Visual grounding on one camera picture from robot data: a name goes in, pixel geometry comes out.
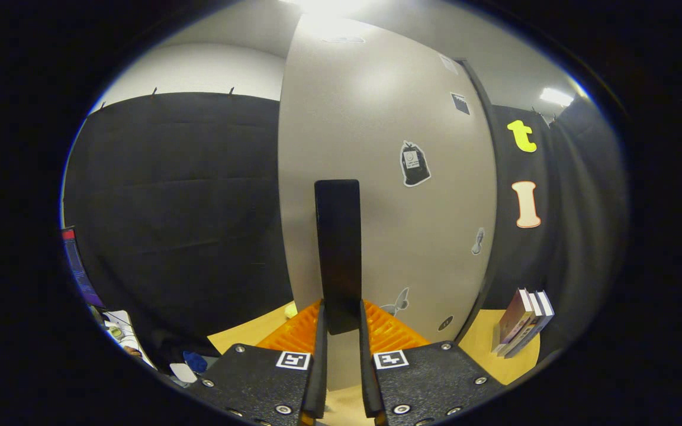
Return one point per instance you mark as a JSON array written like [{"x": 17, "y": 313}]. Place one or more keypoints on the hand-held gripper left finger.
[{"x": 258, "y": 384}]

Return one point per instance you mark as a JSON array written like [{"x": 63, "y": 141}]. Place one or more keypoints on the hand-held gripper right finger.
[{"x": 430, "y": 384}]

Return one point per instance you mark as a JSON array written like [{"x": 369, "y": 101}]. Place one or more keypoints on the beige cabinet door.
[{"x": 412, "y": 236}]

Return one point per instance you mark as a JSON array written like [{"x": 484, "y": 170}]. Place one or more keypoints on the blue cloth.
[{"x": 195, "y": 362}]

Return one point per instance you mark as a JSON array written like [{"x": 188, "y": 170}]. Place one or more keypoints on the small white pad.
[{"x": 183, "y": 373}]

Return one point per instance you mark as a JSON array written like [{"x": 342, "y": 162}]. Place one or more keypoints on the pink cover book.
[{"x": 514, "y": 322}]

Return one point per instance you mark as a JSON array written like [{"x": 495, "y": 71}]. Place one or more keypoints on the white spine book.
[{"x": 531, "y": 319}]

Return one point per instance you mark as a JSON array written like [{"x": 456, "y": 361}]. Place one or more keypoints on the grey blue book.
[{"x": 543, "y": 313}]

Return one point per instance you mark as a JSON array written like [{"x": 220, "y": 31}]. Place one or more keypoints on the black backdrop cloth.
[{"x": 187, "y": 207}]

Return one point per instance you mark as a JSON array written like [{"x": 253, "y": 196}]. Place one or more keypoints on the small ceiling light panel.
[{"x": 556, "y": 96}]

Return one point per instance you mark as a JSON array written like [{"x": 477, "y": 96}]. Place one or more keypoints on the large ceiling light panel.
[{"x": 326, "y": 6}]

